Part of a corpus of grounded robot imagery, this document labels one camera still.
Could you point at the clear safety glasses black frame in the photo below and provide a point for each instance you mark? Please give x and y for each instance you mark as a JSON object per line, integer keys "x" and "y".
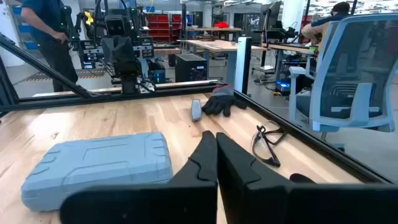
{"x": 275, "y": 161}

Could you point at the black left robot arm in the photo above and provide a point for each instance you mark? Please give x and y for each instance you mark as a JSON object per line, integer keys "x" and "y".
{"x": 129, "y": 84}

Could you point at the blue lit floor device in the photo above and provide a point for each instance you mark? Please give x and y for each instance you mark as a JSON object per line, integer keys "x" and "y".
{"x": 283, "y": 86}

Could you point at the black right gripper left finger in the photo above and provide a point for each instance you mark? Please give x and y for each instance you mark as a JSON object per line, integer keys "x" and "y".
{"x": 186, "y": 202}

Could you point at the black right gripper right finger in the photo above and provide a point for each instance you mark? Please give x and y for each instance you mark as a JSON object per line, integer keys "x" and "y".
{"x": 264, "y": 202}

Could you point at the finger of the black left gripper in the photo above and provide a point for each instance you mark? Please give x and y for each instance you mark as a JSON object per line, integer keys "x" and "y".
{"x": 129, "y": 49}
{"x": 112, "y": 48}

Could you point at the red plastic object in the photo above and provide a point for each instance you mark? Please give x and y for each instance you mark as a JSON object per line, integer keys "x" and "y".
{"x": 221, "y": 24}

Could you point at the grey plastic tool case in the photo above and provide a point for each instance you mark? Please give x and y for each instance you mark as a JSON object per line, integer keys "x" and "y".
{"x": 93, "y": 165}

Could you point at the red storage bin rack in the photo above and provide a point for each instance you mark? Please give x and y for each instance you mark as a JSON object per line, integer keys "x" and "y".
{"x": 158, "y": 28}

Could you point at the black desk equipment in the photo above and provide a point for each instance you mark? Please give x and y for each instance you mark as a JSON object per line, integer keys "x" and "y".
{"x": 275, "y": 32}

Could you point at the grey blue office chair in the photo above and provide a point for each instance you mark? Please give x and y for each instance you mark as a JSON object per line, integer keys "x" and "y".
{"x": 351, "y": 68}

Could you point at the grey utility knife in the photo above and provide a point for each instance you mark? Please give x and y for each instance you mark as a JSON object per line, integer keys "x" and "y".
{"x": 196, "y": 110}

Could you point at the black computer tower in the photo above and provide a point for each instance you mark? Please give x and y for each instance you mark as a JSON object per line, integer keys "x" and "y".
{"x": 191, "y": 68}

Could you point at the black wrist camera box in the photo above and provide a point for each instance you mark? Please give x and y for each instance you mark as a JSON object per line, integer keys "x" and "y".
{"x": 115, "y": 27}

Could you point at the black work glove grey cuff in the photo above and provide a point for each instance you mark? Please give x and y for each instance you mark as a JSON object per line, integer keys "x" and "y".
{"x": 220, "y": 104}

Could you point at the light wood office desk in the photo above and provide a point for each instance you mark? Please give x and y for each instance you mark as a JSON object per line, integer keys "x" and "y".
{"x": 217, "y": 45}

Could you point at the person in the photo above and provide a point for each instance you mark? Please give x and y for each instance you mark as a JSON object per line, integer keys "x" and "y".
{"x": 323, "y": 26}
{"x": 53, "y": 46}

